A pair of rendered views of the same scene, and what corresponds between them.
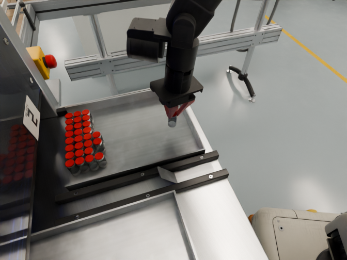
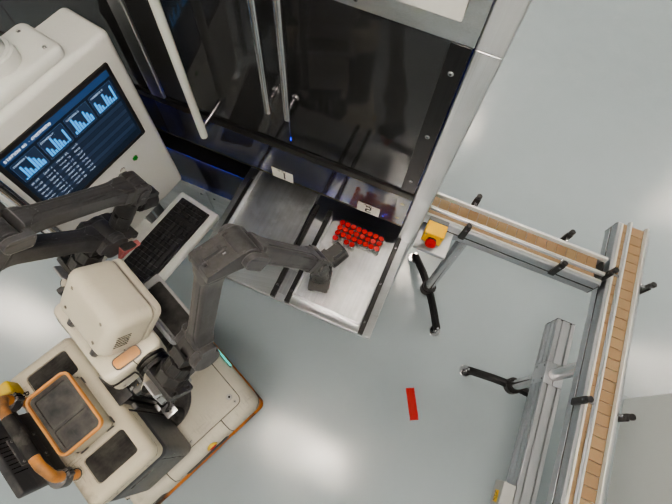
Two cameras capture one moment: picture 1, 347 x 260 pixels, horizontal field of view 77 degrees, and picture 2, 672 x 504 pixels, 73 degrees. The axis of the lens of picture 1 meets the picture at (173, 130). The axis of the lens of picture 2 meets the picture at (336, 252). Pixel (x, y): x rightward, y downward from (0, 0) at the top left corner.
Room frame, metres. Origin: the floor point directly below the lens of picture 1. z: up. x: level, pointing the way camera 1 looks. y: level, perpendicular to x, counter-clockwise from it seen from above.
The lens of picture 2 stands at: (0.68, -0.38, 2.46)
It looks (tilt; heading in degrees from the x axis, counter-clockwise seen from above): 68 degrees down; 125
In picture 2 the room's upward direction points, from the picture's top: 6 degrees clockwise
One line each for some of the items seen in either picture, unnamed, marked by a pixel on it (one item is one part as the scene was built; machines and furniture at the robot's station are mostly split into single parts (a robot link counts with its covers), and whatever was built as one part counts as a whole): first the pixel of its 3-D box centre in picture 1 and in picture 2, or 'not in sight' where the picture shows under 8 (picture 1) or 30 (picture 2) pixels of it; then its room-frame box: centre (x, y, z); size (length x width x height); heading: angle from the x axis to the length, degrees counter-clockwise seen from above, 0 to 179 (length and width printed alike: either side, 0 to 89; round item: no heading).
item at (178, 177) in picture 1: (187, 169); (290, 274); (0.24, -0.03, 0.91); 0.14 x 0.03 x 0.06; 107
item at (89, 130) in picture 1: (89, 138); (356, 242); (0.34, 0.22, 0.90); 0.18 x 0.02 x 0.05; 17
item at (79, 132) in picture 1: (81, 140); (358, 237); (0.34, 0.25, 0.90); 0.18 x 0.02 x 0.05; 17
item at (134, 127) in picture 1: (130, 130); (344, 268); (0.37, 0.12, 0.90); 0.34 x 0.26 x 0.04; 107
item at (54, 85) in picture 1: (38, 95); (434, 237); (0.54, 0.46, 0.87); 0.14 x 0.13 x 0.02; 108
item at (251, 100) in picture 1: (241, 79); not in sight; (1.62, -0.64, 0.07); 0.50 x 0.08 x 0.14; 18
